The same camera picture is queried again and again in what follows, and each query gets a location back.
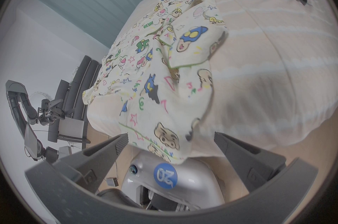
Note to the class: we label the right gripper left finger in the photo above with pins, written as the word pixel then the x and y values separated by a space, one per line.
pixel 87 164

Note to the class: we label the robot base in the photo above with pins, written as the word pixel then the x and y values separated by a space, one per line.
pixel 184 186

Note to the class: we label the white printed pyjama top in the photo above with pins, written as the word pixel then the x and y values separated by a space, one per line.
pixel 158 80

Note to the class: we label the blue-green curtain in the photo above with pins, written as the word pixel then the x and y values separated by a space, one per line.
pixel 84 1

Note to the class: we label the grey power adapter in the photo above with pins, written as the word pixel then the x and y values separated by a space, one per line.
pixel 112 182

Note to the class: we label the black sofa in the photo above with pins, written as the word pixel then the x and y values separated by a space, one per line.
pixel 79 85

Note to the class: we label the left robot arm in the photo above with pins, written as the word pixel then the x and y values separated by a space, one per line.
pixel 30 135

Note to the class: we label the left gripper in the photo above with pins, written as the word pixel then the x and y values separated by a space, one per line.
pixel 58 113

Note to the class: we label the bed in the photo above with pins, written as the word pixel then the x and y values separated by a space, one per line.
pixel 264 59

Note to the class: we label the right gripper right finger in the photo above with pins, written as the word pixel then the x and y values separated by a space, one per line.
pixel 253 164

